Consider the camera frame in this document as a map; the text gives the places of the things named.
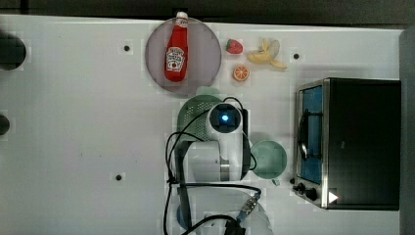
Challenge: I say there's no green plastic strainer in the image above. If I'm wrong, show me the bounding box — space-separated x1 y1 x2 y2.
176 87 222 141

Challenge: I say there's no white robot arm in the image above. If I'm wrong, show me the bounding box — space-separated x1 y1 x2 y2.
167 102 274 235

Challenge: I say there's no orange slice toy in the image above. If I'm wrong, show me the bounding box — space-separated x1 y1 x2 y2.
232 65 251 81

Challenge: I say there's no grey round plate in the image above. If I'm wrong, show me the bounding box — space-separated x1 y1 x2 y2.
145 18 222 96

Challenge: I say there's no green cup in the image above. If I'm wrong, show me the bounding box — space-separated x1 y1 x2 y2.
251 140 287 186

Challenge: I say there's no red toy strawberry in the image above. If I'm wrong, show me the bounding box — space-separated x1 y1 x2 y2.
226 39 244 55

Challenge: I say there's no red ketchup bottle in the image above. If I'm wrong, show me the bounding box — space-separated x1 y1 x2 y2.
164 12 188 82

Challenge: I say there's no peeled toy banana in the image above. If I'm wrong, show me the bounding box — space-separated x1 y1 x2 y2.
247 38 287 71

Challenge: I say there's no blue bowl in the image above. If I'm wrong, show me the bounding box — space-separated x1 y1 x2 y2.
176 206 192 229

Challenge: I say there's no silver toaster oven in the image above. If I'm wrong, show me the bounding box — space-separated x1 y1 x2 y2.
291 77 401 211

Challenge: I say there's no black round object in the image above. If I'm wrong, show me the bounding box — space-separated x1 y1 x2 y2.
0 115 10 135

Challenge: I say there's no black round container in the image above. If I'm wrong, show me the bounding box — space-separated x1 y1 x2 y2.
0 31 26 71

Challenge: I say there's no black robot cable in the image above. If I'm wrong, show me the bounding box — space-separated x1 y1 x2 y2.
161 96 262 235

